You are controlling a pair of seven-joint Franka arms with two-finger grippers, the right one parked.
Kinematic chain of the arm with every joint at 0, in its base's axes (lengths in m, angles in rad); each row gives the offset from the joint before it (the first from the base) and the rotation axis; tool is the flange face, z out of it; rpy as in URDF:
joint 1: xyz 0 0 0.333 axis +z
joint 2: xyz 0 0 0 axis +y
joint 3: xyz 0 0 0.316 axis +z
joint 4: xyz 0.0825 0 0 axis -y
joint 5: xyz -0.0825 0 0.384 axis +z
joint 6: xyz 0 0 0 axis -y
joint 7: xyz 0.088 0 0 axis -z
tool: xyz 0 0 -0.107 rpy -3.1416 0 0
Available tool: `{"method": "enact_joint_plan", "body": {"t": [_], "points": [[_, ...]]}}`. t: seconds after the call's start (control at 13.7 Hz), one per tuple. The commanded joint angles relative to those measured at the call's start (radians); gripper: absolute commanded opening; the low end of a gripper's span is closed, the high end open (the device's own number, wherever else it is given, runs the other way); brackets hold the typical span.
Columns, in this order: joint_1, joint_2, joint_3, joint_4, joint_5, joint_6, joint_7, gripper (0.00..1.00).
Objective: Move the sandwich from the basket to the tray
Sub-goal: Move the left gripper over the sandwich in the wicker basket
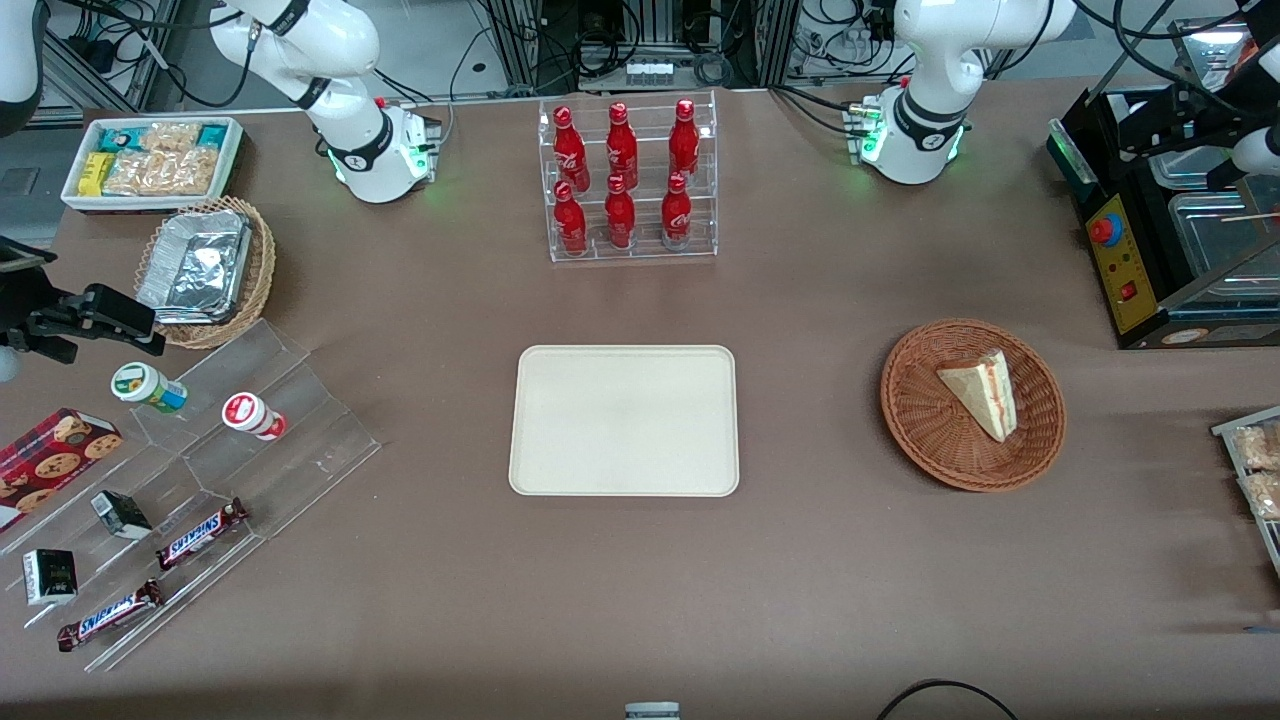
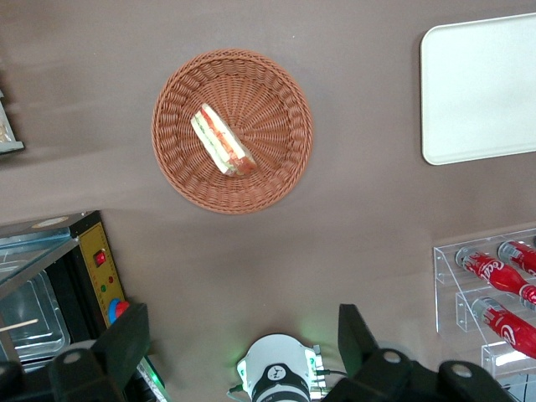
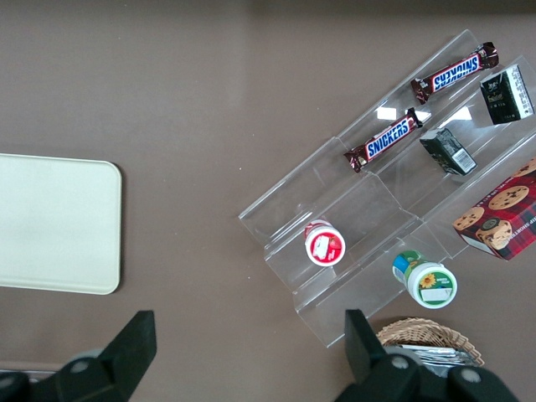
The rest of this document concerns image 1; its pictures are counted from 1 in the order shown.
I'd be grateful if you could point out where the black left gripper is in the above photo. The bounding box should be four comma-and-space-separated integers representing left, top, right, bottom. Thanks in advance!
1115, 60, 1280, 193

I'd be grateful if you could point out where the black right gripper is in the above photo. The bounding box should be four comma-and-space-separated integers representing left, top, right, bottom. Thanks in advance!
0, 262, 167, 364

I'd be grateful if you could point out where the triangular sandwich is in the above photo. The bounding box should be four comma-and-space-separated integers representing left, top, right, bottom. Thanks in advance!
936, 348, 1018, 443

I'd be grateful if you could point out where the silver foil tray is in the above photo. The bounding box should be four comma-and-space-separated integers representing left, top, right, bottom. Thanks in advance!
136, 209, 253, 326

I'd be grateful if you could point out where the light wicker basket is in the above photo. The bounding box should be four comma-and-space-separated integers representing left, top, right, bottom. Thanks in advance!
134, 196, 277, 350

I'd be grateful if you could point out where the grey metal snack tray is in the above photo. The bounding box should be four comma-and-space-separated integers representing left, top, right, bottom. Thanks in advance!
1211, 405, 1280, 578

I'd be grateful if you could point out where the round brown wicker basket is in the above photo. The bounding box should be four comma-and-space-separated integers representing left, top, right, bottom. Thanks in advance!
880, 318, 1067, 493

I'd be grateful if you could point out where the beige rectangular tray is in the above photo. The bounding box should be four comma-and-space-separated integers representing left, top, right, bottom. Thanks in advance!
508, 345, 740, 498

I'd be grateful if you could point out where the green lid white cup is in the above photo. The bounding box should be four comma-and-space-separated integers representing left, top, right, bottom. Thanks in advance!
110, 362, 188, 415

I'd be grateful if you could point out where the clear rice cracker bag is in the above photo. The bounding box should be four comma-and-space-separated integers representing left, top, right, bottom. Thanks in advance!
140, 121, 203, 154
103, 147, 222, 198

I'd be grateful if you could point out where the black food warmer machine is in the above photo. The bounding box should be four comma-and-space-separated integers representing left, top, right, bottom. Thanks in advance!
1046, 15, 1280, 351

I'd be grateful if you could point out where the red cookie box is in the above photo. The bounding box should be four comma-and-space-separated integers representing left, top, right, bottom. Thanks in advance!
0, 407, 124, 533

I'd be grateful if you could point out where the red lid white cup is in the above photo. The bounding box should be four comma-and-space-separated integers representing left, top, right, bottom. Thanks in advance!
221, 392, 288, 442

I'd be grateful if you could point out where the white snack bin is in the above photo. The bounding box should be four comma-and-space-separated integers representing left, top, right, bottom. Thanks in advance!
61, 116, 245, 214

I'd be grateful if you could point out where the clear acrylic stepped display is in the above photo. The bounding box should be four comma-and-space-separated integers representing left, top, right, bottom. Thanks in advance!
0, 318, 382, 673

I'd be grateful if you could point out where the brown snickers bar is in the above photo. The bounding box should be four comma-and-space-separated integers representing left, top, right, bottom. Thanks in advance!
155, 497, 249, 572
56, 579, 164, 653

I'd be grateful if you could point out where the small black white box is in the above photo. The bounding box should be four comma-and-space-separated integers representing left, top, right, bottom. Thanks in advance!
22, 548, 79, 607

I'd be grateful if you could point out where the clear snack bag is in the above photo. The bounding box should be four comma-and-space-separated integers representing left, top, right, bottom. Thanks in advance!
1231, 424, 1280, 472
1239, 470, 1280, 521

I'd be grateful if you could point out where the red cola bottle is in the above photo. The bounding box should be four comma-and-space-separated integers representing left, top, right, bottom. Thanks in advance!
552, 106, 590, 193
605, 102, 639, 191
661, 172, 694, 250
668, 98, 701, 183
553, 180, 588, 257
604, 175, 637, 251

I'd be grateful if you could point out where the clear acrylic bottle rack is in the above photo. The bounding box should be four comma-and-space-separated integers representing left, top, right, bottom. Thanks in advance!
538, 90, 719, 264

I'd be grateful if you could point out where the black looping cable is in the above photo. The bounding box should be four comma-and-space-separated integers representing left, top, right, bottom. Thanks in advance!
876, 679, 1021, 720

